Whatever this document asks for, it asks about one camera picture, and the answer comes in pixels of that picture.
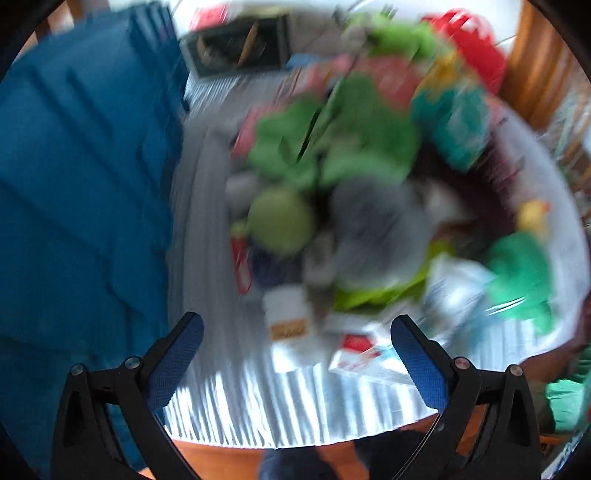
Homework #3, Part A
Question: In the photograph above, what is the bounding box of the black gift box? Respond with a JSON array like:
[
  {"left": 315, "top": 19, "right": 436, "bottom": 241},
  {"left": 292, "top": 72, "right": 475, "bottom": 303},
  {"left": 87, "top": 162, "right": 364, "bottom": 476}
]
[{"left": 180, "top": 14, "right": 291, "bottom": 79}]

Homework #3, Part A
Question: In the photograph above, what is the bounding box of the yellow duck plush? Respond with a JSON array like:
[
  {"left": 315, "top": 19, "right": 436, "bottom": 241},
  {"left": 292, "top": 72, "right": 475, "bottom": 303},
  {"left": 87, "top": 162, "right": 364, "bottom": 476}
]
[{"left": 517, "top": 198, "right": 550, "bottom": 236}]

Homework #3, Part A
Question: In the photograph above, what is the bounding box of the small pink packet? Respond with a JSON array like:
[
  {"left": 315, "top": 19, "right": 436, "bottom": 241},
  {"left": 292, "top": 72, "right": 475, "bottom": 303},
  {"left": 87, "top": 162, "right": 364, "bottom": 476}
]
[{"left": 189, "top": 4, "right": 232, "bottom": 31}]

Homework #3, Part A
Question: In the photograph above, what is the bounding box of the maroon patterned knit hat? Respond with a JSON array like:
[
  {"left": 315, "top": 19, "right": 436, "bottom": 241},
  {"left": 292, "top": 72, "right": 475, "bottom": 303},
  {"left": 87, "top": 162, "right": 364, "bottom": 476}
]
[{"left": 416, "top": 143, "right": 518, "bottom": 259}]

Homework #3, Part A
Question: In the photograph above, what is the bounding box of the teal packet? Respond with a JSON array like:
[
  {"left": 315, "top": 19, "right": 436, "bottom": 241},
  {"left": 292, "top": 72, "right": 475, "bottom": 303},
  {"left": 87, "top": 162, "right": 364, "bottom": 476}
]
[{"left": 411, "top": 83, "right": 490, "bottom": 171}]

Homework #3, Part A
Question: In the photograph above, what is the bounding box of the pink tissue pack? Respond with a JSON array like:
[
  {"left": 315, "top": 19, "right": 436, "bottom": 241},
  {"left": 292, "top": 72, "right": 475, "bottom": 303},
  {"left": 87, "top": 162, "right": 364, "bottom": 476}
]
[{"left": 355, "top": 55, "right": 421, "bottom": 107}]

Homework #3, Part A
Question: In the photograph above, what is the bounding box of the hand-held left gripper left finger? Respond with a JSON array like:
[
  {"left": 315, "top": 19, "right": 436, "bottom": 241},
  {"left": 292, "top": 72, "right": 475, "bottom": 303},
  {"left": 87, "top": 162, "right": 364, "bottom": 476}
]
[{"left": 51, "top": 311, "right": 205, "bottom": 480}]

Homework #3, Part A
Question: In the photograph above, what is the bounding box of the red plastic carry case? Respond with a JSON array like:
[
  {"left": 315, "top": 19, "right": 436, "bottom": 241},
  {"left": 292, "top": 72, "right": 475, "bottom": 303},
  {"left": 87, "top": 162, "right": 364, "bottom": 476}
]
[{"left": 422, "top": 11, "right": 509, "bottom": 93}]

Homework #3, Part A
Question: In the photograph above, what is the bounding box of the wooden bedpost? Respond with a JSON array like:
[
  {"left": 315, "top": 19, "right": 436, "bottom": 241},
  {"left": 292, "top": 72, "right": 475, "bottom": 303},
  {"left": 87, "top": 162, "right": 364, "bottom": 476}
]
[{"left": 501, "top": 0, "right": 578, "bottom": 130}]

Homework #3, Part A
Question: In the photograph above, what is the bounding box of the green leaf-shaped plush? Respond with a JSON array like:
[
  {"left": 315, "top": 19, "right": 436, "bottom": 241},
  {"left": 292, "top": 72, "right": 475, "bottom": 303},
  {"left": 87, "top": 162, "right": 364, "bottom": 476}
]
[{"left": 249, "top": 74, "right": 421, "bottom": 190}]

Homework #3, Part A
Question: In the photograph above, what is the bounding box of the dark green plush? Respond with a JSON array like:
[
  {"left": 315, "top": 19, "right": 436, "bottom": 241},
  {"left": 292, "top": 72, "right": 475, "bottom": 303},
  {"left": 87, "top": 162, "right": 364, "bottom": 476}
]
[{"left": 485, "top": 231, "right": 555, "bottom": 333}]

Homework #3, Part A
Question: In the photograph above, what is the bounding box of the grey fluffy item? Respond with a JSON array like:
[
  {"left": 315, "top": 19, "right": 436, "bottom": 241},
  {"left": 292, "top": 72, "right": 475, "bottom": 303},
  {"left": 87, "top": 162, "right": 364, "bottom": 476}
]
[{"left": 305, "top": 180, "right": 432, "bottom": 289}]

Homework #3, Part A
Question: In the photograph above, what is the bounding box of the green frog plush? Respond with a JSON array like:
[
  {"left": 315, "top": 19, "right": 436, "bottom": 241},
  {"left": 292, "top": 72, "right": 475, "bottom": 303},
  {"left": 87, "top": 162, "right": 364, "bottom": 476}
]
[{"left": 346, "top": 14, "right": 444, "bottom": 61}]

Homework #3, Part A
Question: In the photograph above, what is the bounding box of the light green round plush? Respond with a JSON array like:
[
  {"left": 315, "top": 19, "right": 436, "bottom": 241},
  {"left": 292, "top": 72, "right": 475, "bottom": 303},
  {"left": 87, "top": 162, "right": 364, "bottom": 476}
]
[{"left": 248, "top": 187, "right": 315, "bottom": 254}]

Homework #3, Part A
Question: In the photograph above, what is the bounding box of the lime green bag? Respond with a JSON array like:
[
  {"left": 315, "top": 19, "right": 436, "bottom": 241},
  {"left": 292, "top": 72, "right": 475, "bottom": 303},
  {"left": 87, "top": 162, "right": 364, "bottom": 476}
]
[{"left": 332, "top": 240, "right": 453, "bottom": 310}]

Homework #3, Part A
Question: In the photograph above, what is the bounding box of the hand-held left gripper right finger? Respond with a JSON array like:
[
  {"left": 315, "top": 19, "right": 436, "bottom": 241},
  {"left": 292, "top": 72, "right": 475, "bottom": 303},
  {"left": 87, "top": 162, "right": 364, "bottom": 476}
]
[{"left": 390, "top": 314, "right": 541, "bottom": 480}]

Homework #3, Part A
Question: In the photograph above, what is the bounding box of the blue plastic storage crate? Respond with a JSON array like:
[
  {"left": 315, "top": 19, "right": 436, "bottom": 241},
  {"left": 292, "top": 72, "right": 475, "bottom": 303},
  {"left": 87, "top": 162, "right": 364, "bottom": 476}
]
[{"left": 0, "top": 4, "right": 190, "bottom": 480}]

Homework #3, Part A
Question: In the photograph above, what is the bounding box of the silver foil pouch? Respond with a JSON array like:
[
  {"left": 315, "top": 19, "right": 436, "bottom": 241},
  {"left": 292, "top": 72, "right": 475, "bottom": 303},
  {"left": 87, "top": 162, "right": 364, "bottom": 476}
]
[{"left": 425, "top": 256, "right": 495, "bottom": 333}]

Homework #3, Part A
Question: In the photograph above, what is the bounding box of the white box orange label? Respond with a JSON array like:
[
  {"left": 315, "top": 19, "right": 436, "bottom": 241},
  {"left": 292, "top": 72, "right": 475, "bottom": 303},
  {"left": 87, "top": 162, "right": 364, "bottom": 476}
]
[{"left": 263, "top": 286, "right": 315, "bottom": 342}]

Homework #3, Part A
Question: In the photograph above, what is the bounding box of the red and white box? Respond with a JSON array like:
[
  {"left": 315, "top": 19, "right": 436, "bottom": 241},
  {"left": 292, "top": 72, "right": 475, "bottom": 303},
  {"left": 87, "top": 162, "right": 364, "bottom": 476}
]
[{"left": 328, "top": 332, "right": 393, "bottom": 374}]

